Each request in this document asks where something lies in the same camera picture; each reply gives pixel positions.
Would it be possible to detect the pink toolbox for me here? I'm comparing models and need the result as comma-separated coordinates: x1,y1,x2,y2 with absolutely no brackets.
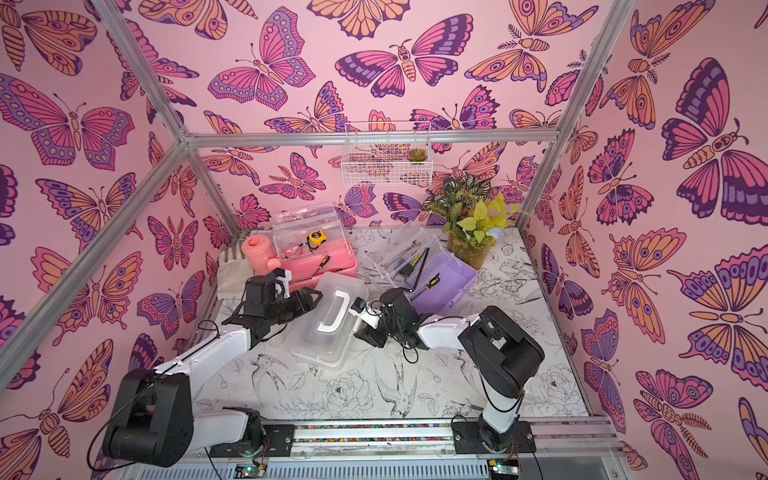
271,203,358,291

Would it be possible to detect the white clear toolbox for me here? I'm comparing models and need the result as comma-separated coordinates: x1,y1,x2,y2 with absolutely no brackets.
286,273,368,368

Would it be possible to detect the purple toolbox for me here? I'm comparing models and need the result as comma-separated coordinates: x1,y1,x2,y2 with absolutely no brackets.
361,222,477,314

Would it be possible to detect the small succulent plant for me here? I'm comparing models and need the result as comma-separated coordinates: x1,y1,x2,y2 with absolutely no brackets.
407,148,428,163

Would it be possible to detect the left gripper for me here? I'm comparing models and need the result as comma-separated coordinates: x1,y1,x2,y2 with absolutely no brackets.
265,287,323,328

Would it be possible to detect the yellow screwdriver purple box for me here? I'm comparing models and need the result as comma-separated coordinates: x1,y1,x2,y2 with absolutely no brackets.
425,274,440,290

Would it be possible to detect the small yellow black screwdriver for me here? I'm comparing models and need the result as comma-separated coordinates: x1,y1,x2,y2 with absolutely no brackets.
314,255,331,275

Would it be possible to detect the pink watering can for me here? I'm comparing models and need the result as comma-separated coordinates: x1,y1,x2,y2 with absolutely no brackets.
241,234,282,275

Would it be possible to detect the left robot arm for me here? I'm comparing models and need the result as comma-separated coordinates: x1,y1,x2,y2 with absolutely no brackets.
92,269,323,468

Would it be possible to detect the yellow tape measure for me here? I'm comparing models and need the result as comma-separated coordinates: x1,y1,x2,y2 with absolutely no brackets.
306,230,328,251

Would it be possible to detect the black hex key purple box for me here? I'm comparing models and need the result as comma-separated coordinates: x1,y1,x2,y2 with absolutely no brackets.
409,248,430,292

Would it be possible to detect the white wire basket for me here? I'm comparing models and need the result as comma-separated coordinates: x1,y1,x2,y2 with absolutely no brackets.
338,120,434,187

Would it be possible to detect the metal base rail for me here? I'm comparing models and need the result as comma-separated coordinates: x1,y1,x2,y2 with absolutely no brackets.
119,418,631,480

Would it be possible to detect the pink tape measure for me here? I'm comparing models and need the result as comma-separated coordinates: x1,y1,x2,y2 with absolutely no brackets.
284,244,303,259

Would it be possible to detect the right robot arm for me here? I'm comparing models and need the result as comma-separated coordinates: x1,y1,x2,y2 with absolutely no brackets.
347,288,545,452

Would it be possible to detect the potted leafy plant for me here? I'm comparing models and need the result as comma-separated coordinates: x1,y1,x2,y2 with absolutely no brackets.
424,176,520,270

